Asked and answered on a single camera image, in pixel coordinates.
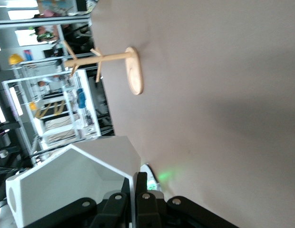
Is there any aluminium frame beam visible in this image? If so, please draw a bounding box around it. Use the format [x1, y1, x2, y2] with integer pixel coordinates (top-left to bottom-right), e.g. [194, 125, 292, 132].
[0, 17, 92, 31]

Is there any blue bag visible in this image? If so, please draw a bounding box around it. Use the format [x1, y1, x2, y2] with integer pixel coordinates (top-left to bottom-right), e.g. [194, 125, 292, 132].
[76, 88, 88, 109]

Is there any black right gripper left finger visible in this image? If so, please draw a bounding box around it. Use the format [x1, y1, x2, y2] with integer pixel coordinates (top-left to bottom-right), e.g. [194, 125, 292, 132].
[25, 191, 129, 228]

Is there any blue pink poster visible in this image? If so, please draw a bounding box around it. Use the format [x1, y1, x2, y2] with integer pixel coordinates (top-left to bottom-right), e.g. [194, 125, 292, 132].
[23, 49, 34, 62]

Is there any green plant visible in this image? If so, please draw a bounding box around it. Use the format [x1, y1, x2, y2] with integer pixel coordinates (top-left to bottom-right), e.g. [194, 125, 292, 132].
[30, 26, 55, 43]

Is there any wooden cup rack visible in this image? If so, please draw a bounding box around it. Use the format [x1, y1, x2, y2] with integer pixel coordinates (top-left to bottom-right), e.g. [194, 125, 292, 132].
[63, 40, 145, 96]

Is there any brown table cover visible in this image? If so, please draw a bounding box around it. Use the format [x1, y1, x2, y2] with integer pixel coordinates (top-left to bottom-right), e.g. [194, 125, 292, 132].
[89, 0, 295, 228]

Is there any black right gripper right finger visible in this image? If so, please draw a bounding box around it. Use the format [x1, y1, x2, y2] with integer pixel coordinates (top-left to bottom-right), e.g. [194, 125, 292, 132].
[135, 171, 240, 228]

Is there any white shelf rack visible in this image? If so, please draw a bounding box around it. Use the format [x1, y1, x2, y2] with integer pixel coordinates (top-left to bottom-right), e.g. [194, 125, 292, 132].
[2, 68, 102, 153]

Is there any white faceted cup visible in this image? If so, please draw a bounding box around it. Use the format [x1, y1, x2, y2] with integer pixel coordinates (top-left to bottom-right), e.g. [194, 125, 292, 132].
[5, 135, 141, 228]

